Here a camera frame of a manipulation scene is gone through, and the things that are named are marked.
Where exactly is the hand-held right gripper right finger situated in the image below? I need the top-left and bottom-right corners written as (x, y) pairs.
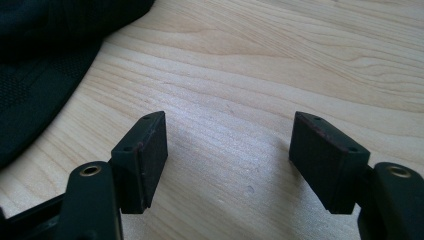
top-left (288, 111), bottom-right (371, 215)

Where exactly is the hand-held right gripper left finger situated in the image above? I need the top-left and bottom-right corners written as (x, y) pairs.
top-left (110, 110), bottom-right (169, 215)

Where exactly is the black cloth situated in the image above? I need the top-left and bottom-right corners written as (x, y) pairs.
top-left (0, 0), bottom-right (156, 170)

